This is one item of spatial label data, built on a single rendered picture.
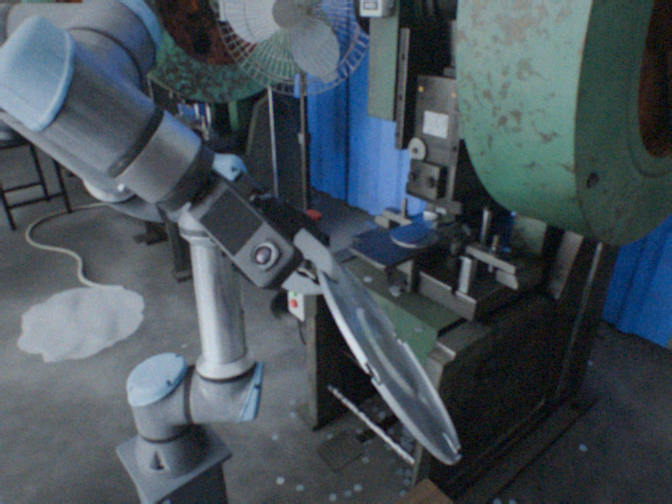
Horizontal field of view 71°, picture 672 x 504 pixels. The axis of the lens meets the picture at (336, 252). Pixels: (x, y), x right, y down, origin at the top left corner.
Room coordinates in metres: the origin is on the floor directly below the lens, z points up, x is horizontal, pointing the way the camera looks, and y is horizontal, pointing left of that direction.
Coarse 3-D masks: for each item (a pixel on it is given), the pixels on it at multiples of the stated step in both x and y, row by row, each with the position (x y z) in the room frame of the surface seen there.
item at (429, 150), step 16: (432, 80) 1.16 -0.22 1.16; (448, 80) 1.12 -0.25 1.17; (416, 96) 1.20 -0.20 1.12; (432, 96) 1.16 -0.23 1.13; (448, 96) 1.12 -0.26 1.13; (416, 112) 1.19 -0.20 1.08; (432, 112) 1.15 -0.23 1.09; (448, 112) 1.12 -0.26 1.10; (416, 128) 1.19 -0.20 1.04; (432, 128) 1.15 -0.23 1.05; (448, 128) 1.11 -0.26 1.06; (416, 144) 1.17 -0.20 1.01; (432, 144) 1.14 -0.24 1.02; (448, 144) 1.11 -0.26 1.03; (416, 160) 1.15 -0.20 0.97; (432, 160) 1.14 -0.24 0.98; (416, 176) 1.14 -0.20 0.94; (432, 176) 1.10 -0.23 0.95; (448, 176) 1.10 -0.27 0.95; (464, 176) 1.11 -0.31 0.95; (416, 192) 1.14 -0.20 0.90; (432, 192) 1.10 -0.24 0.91; (448, 192) 1.09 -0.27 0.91; (464, 192) 1.11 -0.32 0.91
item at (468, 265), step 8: (464, 256) 0.98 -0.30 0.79; (472, 256) 0.97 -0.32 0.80; (464, 264) 0.97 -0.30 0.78; (472, 264) 0.96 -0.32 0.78; (464, 272) 0.97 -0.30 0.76; (472, 272) 0.96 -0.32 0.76; (464, 280) 0.97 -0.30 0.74; (472, 280) 0.97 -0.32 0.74; (464, 288) 0.96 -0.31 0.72; (472, 288) 0.97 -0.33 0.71
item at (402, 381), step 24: (336, 288) 0.48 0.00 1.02; (360, 288) 0.60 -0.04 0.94; (336, 312) 0.39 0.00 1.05; (360, 312) 0.48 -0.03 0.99; (384, 312) 0.60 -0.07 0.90; (360, 336) 0.41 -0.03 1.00; (384, 336) 0.48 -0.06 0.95; (360, 360) 0.35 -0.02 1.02; (384, 360) 0.41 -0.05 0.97; (408, 360) 0.53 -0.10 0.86; (384, 384) 0.36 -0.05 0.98; (408, 384) 0.41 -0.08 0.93; (408, 408) 0.37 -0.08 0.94; (432, 408) 0.45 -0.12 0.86; (432, 432) 0.37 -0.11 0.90; (456, 456) 0.38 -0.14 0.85
